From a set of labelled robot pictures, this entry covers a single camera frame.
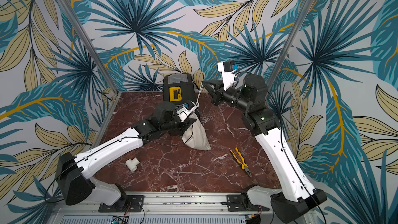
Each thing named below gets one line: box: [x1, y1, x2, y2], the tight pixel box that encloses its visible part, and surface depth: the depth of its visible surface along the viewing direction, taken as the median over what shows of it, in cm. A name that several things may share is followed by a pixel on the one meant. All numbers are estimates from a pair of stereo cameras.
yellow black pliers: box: [229, 147, 252, 178], surface depth 87 cm
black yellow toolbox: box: [163, 73, 197, 106], surface depth 100 cm
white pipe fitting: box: [125, 157, 141, 172], surface depth 85 cm
